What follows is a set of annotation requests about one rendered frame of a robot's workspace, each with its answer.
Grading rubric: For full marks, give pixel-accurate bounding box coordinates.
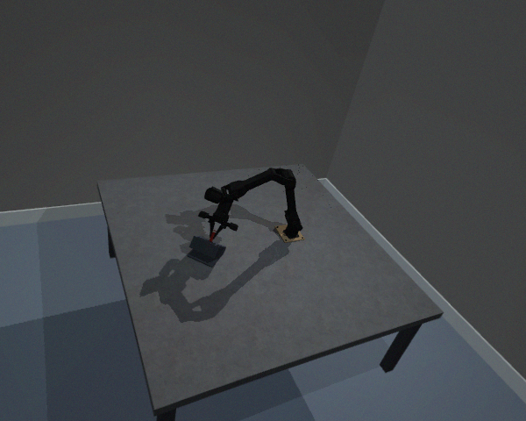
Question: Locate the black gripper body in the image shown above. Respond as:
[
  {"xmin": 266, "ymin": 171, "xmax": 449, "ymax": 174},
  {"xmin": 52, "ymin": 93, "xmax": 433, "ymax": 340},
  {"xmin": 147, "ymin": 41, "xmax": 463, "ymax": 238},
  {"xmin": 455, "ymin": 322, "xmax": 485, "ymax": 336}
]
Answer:
[{"xmin": 198, "ymin": 205, "xmax": 238, "ymax": 231}]

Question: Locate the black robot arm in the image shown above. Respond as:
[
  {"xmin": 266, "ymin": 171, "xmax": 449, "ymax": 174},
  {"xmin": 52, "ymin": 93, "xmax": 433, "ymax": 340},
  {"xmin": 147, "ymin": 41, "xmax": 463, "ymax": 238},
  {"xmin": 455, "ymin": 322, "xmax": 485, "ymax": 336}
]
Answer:
[{"xmin": 204, "ymin": 168, "xmax": 302, "ymax": 239}]

